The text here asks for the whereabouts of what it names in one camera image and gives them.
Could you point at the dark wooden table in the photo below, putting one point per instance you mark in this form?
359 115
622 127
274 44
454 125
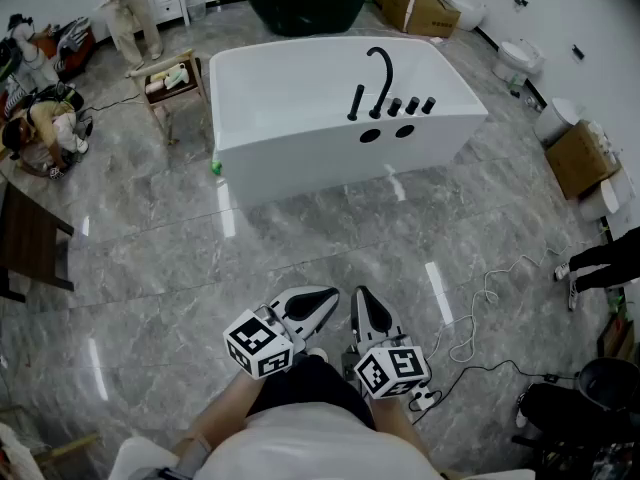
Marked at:
30 238

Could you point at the black power adapter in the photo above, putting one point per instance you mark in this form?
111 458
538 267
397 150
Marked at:
551 377

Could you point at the dark green bathtub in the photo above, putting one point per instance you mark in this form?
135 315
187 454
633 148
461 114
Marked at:
305 8

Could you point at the person's right forearm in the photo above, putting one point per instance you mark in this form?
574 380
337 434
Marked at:
400 428

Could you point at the white toilet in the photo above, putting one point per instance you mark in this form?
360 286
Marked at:
517 60
555 120
470 12

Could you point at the white power strip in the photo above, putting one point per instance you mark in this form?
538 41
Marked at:
424 398

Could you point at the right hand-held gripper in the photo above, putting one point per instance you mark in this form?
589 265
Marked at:
392 373

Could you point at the striped cloth pile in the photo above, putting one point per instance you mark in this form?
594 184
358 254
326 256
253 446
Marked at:
75 35

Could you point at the white bathtub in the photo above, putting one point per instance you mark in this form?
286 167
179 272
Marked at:
300 83

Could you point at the large open cardboard box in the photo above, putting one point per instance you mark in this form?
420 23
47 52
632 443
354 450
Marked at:
415 8

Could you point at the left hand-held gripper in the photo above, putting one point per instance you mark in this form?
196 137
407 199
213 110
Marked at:
257 343

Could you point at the person's left forearm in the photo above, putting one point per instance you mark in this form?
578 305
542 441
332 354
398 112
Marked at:
225 408

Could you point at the green bottle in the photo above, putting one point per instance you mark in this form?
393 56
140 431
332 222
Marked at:
515 82

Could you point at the small green toy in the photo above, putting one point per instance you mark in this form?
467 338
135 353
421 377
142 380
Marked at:
216 167

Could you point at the person's black trousers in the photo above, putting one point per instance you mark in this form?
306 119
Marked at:
310 383

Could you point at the tall cardboard box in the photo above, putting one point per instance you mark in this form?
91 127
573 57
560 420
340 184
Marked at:
580 168

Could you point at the pink flat packet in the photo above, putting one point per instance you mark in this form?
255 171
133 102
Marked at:
437 41

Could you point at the black round bin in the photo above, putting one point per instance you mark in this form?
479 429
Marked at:
610 380

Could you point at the black faucet knob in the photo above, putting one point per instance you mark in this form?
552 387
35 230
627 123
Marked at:
428 104
412 105
395 107

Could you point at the group of white bottles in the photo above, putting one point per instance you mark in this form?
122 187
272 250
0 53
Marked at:
602 140

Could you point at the person's white shoe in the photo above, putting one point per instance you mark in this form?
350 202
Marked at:
318 353

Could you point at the wooden stool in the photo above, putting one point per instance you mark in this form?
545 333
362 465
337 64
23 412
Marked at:
175 93

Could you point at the black handheld shower head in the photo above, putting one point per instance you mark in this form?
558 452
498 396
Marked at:
356 102

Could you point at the person's white shirt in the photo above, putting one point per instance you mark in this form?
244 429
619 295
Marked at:
310 448

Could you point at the black curved faucet spout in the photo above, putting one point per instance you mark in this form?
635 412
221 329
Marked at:
387 78

